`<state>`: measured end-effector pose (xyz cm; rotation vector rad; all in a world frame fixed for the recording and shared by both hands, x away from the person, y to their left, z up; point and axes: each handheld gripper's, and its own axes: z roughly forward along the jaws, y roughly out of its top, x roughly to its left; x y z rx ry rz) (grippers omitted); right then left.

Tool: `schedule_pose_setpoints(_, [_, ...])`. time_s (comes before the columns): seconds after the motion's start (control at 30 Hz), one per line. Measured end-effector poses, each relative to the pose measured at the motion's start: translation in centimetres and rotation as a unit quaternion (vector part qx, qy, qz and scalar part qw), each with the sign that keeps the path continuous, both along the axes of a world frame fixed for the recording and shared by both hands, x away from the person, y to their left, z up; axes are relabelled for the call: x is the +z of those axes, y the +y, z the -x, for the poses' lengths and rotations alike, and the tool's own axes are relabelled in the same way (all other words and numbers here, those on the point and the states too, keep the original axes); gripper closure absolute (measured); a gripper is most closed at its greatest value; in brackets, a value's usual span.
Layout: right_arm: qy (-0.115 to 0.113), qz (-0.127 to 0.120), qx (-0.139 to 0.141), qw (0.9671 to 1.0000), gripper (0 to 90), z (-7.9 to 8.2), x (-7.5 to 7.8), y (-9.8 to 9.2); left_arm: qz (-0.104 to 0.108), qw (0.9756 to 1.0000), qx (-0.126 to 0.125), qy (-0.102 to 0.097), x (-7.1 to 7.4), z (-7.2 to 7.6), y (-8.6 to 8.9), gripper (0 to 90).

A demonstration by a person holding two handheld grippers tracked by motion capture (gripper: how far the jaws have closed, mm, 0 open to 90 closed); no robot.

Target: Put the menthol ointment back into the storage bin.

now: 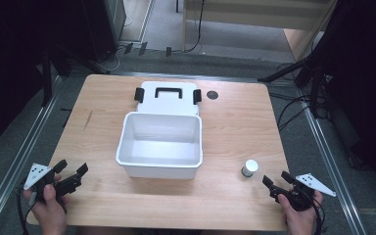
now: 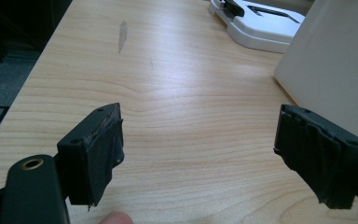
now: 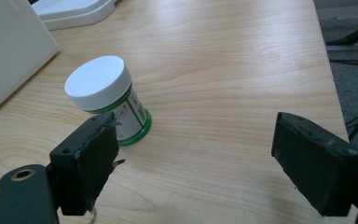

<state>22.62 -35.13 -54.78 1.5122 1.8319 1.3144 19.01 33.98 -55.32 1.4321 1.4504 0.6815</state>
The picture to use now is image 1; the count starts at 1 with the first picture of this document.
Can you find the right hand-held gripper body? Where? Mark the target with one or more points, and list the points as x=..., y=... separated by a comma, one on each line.
x=302, y=192

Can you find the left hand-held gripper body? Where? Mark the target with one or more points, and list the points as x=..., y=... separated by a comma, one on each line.
x=39, y=174

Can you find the small white cylindrical bottle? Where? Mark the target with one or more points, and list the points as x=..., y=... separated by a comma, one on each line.
x=250, y=167

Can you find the white plastic storage box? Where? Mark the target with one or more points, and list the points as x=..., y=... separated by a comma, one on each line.
x=133, y=129

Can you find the person's right hand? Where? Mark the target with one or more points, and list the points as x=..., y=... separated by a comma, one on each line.
x=298, y=220

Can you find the person's left hand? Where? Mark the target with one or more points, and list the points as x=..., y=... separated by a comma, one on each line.
x=50, y=212

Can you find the black metal stand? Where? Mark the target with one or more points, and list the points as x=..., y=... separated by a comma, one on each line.
x=47, y=78

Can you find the black round table grommet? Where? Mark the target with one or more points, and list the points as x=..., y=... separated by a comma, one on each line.
x=212, y=95

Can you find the black tripod stand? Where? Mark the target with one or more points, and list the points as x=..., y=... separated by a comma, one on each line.
x=306, y=70

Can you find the dark cabinet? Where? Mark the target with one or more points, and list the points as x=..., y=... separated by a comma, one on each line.
x=104, y=26

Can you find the metal floor rail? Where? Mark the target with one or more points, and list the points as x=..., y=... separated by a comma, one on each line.
x=19, y=156
x=329, y=163

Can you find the light wooden furniture frame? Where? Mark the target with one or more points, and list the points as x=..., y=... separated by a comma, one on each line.
x=241, y=14

